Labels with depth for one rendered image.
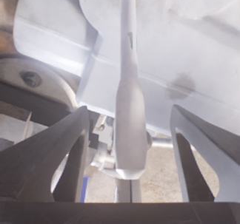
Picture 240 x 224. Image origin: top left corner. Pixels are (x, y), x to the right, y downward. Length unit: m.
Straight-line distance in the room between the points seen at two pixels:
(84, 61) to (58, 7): 0.06
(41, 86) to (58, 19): 0.29
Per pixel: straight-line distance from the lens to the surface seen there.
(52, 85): 0.48
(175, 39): 0.20
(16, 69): 0.49
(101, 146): 0.49
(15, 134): 0.43
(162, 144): 0.36
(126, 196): 0.93
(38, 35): 0.23
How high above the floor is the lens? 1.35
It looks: 55 degrees down
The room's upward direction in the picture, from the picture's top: 179 degrees counter-clockwise
